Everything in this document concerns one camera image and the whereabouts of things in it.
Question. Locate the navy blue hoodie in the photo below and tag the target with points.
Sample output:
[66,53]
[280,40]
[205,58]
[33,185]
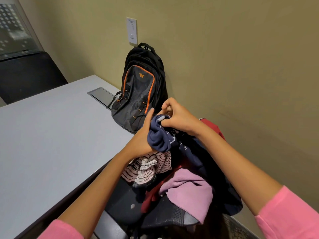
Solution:
[159,139]

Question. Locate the person's left hand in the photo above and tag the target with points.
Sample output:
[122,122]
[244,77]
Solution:
[139,144]

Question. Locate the striped knit top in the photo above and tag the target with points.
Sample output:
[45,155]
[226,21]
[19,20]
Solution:
[144,169]

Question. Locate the red garment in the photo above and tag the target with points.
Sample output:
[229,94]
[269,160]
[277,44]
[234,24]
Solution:
[214,128]

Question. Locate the black orange backpack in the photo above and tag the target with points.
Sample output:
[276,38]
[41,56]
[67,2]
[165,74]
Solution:
[139,97]

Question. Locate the person's left forearm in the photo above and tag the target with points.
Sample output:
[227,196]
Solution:
[97,191]

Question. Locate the person's right pink sleeve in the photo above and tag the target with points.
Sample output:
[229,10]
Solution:
[291,216]

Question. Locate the person's left pink sleeve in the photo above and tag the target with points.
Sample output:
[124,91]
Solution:
[59,231]

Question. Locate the mauve striped t-shirt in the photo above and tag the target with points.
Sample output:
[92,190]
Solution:
[192,194]

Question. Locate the black mesh office chair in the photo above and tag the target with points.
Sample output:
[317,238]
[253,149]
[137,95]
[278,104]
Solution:
[30,77]

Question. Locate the white wall switch panel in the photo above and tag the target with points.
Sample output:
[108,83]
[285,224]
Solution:
[131,32]

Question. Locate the person's right hand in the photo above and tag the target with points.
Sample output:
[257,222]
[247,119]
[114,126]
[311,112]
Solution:
[182,116]

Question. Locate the person's right forearm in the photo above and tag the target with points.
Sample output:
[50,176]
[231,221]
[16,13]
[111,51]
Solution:
[236,169]

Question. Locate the person's pink sleeve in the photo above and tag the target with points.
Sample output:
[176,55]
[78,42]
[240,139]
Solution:
[59,231]
[291,216]

